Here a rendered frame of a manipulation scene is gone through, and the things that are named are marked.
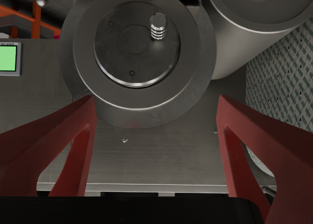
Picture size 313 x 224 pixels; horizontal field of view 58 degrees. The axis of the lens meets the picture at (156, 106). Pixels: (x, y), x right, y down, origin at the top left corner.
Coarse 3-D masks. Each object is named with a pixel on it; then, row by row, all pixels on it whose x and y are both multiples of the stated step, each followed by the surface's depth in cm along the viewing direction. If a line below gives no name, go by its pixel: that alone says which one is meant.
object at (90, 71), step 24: (96, 0) 26; (120, 0) 26; (144, 0) 26; (168, 0) 26; (96, 24) 25; (192, 24) 25; (192, 48) 25; (96, 72) 25; (192, 72) 25; (120, 96) 25; (144, 96) 25; (168, 96) 25
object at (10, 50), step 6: (0, 48) 59; (6, 48) 59; (12, 48) 59; (0, 54) 58; (6, 54) 58; (12, 54) 58; (0, 60) 58; (6, 60) 58; (12, 60) 58; (0, 66) 58; (6, 66) 58; (12, 66) 58
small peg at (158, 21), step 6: (150, 18) 22; (156, 18) 22; (162, 18) 22; (150, 24) 22; (156, 24) 22; (162, 24) 22; (150, 30) 23; (156, 30) 22; (162, 30) 22; (156, 36) 23; (162, 36) 23
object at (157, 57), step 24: (120, 24) 24; (144, 24) 24; (168, 24) 24; (96, 48) 24; (120, 48) 25; (144, 48) 24; (168, 48) 24; (120, 72) 24; (144, 72) 24; (168, 72) 25
